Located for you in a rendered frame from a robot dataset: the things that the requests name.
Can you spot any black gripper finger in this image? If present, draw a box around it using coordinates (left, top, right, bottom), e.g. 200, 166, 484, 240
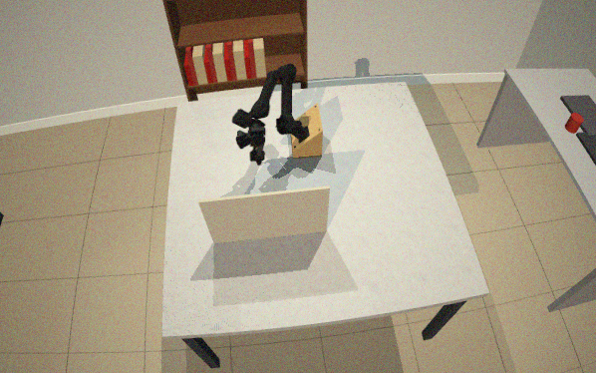
250, 152, 265, 166
250, 136, 265, 157

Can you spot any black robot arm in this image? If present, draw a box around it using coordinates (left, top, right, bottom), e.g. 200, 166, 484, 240
231, 63, 310, 149

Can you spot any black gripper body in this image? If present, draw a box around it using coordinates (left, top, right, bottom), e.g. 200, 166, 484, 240
249, 127, 265, 162

